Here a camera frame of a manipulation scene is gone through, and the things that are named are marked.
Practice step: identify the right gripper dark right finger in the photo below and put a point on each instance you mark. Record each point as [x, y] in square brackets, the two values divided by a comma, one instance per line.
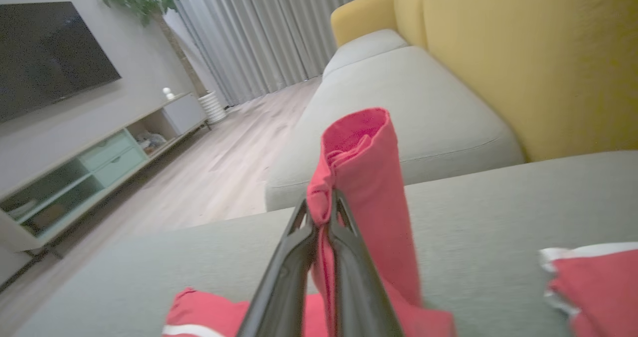
[356, 287]

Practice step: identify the folded red shorts white trim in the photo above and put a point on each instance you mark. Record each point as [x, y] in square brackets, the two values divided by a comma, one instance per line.
[598, 287]

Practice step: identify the grey pleated curtain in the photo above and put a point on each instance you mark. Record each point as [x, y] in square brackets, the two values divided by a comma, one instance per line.
[269, 33]

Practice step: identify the yellow and grey sofa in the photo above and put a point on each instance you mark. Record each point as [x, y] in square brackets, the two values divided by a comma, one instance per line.
[498, 217]

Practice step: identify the small white figurine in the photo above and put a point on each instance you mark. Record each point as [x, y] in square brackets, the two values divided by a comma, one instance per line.
[168, 94]

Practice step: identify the black flat screen television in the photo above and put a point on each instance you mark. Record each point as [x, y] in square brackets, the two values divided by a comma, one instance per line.
[45, 58]

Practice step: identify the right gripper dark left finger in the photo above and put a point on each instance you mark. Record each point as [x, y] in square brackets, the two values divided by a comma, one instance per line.
[284, 287]

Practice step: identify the white ribbed plant pot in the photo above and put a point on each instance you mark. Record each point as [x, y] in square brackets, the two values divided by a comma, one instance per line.
[212, 107]

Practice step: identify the long low tv cabinet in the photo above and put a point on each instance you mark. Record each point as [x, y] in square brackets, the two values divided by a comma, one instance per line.
[114, 160]

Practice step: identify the grey item in cabinet shelf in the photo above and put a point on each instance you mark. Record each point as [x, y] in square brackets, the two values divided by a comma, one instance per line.
[151, 140]

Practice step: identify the red basketball jersey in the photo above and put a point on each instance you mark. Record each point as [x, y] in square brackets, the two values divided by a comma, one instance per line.
[369, 177]

